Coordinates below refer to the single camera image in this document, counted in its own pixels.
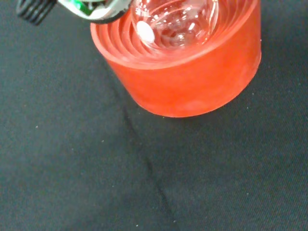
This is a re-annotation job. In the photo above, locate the black bench cloth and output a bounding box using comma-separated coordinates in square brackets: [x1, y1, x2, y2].
[0, 0, 308, 231]

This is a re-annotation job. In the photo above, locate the orange flask support ring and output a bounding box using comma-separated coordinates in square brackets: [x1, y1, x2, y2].
[90, 0, 262, 118]

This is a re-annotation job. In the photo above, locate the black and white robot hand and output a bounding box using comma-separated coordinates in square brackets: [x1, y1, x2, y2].
[15, 0, 132, 26]

